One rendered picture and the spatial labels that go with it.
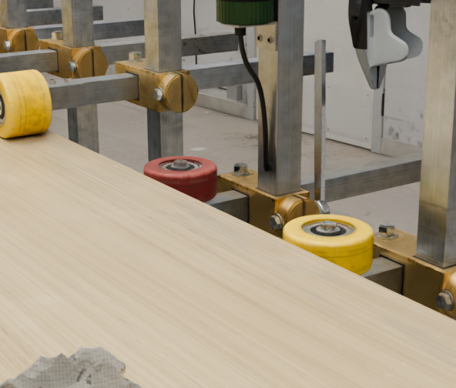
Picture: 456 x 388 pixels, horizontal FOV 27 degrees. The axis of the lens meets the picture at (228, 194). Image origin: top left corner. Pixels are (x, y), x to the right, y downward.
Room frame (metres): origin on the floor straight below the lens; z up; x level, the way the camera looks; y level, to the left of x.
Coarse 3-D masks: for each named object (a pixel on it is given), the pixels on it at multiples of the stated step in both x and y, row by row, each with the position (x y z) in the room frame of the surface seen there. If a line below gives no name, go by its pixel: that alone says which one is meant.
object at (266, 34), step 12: (228, 0) 0.99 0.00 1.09; (240, 0) 0.99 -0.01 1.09; (252, 0) 0.99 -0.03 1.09; (264, 0) 0.99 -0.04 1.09; (228, 24) 0.99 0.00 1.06; (264, 24) 1.01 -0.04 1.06; (276, 24) 1.01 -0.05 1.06; (240, 36) 1.01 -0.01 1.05; (264, 36) 1.03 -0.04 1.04; (276, 36) 1.01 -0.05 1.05; (240, 48) 1.01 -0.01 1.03; (264, 48) 1.03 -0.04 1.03; (276, 48) 1.01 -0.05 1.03; (252, 72) 1.01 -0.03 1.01; (264, 108) 1.02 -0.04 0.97; (264, 120) 1.02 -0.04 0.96; (264, 132) 1.02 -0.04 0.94; (264, 144) 1.02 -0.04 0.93; (264, 156) 1.02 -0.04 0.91; (264, 168) 1.03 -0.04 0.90
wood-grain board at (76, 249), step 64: (0, 192) 0.93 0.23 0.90; (64, 192) 0.93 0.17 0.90; (128, 192) 0.93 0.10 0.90; (0, 256) 0.75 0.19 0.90; (64, 256) 0.75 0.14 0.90; (128, 256) 0.75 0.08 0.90; (192, 256) 0.75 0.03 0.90; (256, 256) 0.75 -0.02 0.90; (0, 320) 0.63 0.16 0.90; (64, 320) 0.63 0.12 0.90; (128, 320) 0.63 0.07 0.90; (192, 320) 0.63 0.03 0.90; (256, 320) 0.63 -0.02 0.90; (320, 320) 0.63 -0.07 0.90; (384, 320) 0.63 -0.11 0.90; (448, 320) 0.63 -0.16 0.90; (192, 384) 0.53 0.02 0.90; (256, 384) 0.53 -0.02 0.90; (320, 384) 0.53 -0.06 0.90; (384, 384) 0.53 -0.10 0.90; (448, 384) 0.53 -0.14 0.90
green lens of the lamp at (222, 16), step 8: (216, 0) 1.01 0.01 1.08; (272, 0) 1.00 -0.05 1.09; (216, 8) 1.01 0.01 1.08; (224, 8) 0.99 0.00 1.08; (232, 8) 0.99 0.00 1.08; (240, 8) 0.98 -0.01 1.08; (248, 8) 0.98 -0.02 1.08; (256, 8) 0.99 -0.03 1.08; (264, 8) 0.99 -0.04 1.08; (272, 8) 1.00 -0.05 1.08; (216, 16) 1.01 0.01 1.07; (224, 16) 0.99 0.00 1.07; (232, 16) 0.99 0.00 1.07; (240, 16) 0.98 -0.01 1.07; (248, 16) 0.98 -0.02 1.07; (256, 16) 0.99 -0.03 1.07; (264, 16) 0.99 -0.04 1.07; (272, 16) 1.00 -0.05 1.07; (240, 24) 0.98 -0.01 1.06; (248, 24) 0.98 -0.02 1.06
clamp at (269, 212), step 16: (224, 176) 1.09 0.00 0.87; (240, 176) 1.09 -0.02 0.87; (256, 176) 1.09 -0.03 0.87; (240, 192) 1.06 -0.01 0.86; (256, 192) 1.03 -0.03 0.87; (304, 192) 1.03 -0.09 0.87; (256, 208) 1.03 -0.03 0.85; (272, 208) 1.01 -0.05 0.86; (288, 208) 1.00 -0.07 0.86; (304, 208) 1.00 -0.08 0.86; (256, 224) 1.03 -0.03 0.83; (272, 224) 1.00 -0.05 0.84
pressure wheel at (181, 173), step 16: (160, 160) 1.03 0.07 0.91; (176, 160) 1.01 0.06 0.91; (192, 160) 1.03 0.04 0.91; (208, 160) 1.03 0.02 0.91; (160, 176) 0.98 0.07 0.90; (176, 176) 0.97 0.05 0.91; (192, 176) 0.98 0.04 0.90; (208, 176) 0.99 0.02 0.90; (192, 192) 0.98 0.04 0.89; (208, 192) 0.99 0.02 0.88
